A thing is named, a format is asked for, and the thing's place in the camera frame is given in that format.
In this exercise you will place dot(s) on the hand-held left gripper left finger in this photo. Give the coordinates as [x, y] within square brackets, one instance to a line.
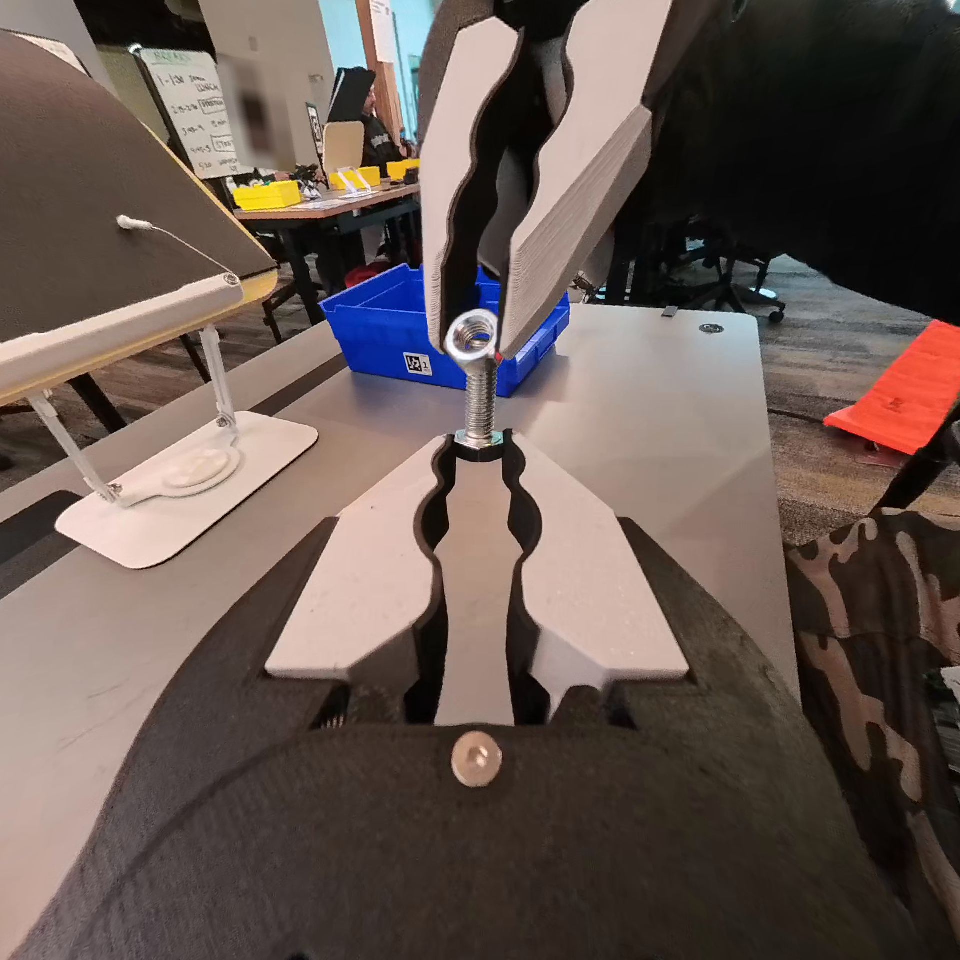
[360, 592]

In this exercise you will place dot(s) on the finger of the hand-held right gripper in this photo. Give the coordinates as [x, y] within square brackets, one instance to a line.
[600, 67]
[450, 135]

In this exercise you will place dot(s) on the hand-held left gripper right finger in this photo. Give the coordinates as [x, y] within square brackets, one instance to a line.
[592, 600]

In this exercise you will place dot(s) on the silver hex nut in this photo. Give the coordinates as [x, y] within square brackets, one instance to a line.
[454, 346]

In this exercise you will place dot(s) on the blue plastic bin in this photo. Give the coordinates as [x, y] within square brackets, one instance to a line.
[375, 337]

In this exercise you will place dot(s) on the silver hex bolt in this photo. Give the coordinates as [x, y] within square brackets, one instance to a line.
[480, 397]

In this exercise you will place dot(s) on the person's right forearm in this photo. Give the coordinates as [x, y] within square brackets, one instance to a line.
[825, 150]

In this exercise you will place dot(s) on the small yellow parts bin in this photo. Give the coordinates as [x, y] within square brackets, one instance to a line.
[266, 196]
[401, 166]
[364, 178]

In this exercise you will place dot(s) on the beige board book stand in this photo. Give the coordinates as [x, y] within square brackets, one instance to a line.
[343, 146]

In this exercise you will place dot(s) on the wooden office desk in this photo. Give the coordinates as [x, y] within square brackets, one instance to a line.
[337, 204]

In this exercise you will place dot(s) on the white book stand wooden board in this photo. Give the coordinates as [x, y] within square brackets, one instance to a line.
[277, 442]

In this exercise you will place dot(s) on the black office chair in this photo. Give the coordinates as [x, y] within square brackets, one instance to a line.
[729, 274]

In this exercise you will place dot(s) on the handwritten whiteboard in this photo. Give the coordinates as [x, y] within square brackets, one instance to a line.
[187, 112]

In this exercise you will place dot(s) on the orange red plastic bin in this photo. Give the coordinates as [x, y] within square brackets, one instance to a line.
[900, 390]

